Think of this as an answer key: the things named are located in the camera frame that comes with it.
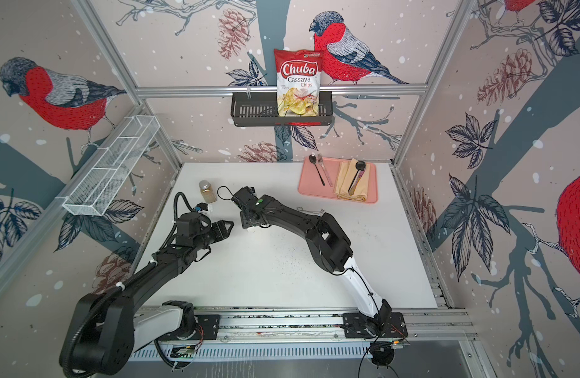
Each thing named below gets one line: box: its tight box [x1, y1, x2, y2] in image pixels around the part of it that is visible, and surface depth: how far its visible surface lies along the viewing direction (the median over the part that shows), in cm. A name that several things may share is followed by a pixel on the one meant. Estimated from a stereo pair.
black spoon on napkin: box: [347, 160, 367, 196], surface depth 119 cm
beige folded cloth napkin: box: [334, 158, 371, 202], surface depth 115 cm
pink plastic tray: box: [297, 156, 378, 204], surface depth 117 cm
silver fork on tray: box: [317, 152, 334, 188], surface depth 124 cm
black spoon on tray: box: [308, 154, 326, 186], surface depth 125 cm
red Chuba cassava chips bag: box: [274, 48, 324, 118], surface depth 87 cm
